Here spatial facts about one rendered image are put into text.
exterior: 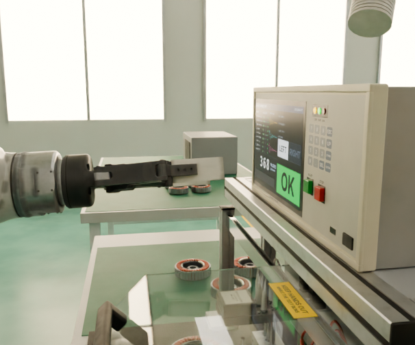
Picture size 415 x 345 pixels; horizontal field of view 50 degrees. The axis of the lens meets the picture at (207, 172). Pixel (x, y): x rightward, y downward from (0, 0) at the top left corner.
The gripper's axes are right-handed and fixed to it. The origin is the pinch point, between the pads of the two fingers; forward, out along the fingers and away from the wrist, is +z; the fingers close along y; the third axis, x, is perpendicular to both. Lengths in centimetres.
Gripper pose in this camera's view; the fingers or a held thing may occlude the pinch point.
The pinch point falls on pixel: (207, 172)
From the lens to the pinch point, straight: 65.4
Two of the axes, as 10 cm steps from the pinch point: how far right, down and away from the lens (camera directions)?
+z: 9.9, -0.7, 1.4
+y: 1.3, -0.7, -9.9
